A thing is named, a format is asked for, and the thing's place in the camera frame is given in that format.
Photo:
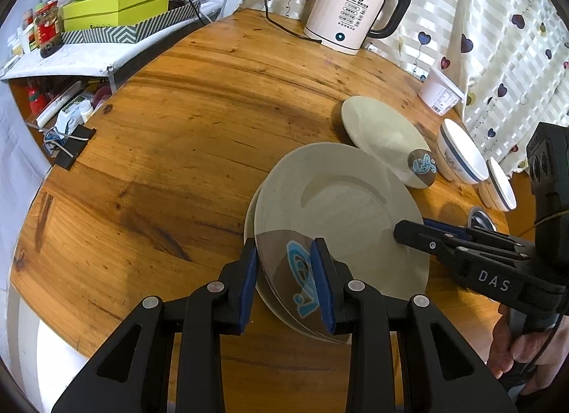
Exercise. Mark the striped grey white box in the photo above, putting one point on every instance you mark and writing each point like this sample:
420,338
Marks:
128,26

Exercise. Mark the small white striped bowl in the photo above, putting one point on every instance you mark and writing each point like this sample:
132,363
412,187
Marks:
496,191

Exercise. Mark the white electric kettle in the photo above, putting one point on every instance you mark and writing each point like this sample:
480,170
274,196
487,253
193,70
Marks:
343,25

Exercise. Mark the white bowl with blue stripe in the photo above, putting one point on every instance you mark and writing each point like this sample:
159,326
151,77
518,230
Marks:
458,158

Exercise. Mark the lime green box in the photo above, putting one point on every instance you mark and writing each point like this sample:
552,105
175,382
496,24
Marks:
82,15

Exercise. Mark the white plastic yogurt tub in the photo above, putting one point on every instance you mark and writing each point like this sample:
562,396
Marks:
439,93

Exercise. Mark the black binder clip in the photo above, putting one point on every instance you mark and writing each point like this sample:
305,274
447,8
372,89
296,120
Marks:
65,148

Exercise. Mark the person's right hand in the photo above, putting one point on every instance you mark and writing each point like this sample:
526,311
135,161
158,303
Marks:
504,353

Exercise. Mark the heart patterned curtain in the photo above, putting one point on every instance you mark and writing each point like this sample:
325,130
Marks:
510,57

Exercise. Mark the red nutcracker jar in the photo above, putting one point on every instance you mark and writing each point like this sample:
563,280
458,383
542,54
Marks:
48,29

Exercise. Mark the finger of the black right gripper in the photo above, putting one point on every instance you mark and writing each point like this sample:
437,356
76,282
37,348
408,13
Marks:
435,243
463,232

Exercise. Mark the steel bowl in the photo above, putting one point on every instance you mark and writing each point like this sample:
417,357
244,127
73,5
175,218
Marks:
478,218

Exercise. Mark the beige plate with blue logo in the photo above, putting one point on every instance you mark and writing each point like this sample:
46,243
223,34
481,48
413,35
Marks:
351,200

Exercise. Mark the white shelf unit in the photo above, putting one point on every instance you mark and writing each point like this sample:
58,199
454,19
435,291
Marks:
116,62

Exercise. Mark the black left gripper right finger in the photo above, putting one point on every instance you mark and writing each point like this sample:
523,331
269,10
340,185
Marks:
406,356

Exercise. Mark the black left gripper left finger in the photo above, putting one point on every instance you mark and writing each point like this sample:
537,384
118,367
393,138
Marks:
130,372

